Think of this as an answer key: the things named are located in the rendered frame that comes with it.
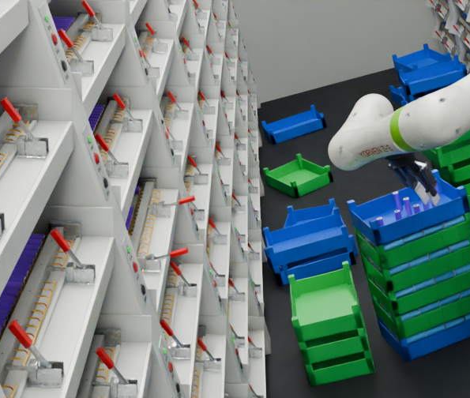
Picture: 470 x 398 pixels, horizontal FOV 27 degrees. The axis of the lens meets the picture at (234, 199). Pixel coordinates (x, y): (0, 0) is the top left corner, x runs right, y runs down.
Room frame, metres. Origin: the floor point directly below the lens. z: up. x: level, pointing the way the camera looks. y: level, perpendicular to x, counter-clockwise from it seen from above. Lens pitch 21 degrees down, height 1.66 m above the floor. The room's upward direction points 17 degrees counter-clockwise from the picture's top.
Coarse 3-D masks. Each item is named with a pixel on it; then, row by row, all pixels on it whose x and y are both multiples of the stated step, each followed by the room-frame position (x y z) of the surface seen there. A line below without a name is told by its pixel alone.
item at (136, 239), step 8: (152, 184) 2.14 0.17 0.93; (144, 192) 2.09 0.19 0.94; (152, 192) 2.13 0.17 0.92; (160, 192) 2.12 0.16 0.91; (144, 200) 2.04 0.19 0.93; (144, 208) 1.99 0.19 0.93; (144, 216) 1.95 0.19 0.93; (136, 224) 1.91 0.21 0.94; (144, 224) 1.92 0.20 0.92; (152, 224) 1.94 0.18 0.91; (136, 232) 1.87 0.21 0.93; (136, 240) 1.83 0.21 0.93; (136, 248) 1.79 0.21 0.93; (136, 256) 1.77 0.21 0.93
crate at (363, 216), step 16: (400, 192) 2.80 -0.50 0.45; (448, 192) 2.75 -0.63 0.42; (464, 192) 2.62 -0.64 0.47; (352, 208) 2.76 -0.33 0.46; (368, 208) 2.78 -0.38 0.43; (384, 208) 2.79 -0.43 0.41; (432, 208) 2.60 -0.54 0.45; (448, 208) 2.61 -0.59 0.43; (464, 208) 2.62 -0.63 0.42; (368, 224) 2.73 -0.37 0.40; (384, 224) 2.70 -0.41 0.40; (400, 224) 2.59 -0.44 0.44; (416, 224) 2.60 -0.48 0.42; (432, 224) 2.60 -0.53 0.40; (384, 240) 2.58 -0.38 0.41
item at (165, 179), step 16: (144, 176) 2.17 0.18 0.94; (160, 176) 2.17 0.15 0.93; (176, 176) 2.17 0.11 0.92; (176, 192) 2.15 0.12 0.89; (176, 208) 2.09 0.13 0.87; (160, 224) 1.96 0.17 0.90; (160, 240) 1.88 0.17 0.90; (144, 272) 1.73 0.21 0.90; (160, 272) 1.73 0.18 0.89; (160, 288) 1.67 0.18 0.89; (160, 304) 1.66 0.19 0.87
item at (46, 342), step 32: (64, 224) 1.46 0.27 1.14; (96, 224) 1.47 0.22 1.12; (32, 256) 1.37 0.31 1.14; (64, 256) 1.40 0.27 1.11; (96, 256) 1.40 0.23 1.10; (32, 288) 1.25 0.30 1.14; (64, 288) 1.30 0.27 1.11; (96, 288) 1.29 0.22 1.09; (0, 320) 1.17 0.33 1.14; (32, 320) 1.21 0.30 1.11; (64, 320) 1.20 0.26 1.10; (96, 320) 1.27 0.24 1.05; (0, 352) 1.08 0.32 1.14; (32, 352) 1.05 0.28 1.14; (64, 352) 1.12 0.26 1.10; (0, 384) 1.03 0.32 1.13; (32, 384) 1.05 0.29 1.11; (64, 384) 1.05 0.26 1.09
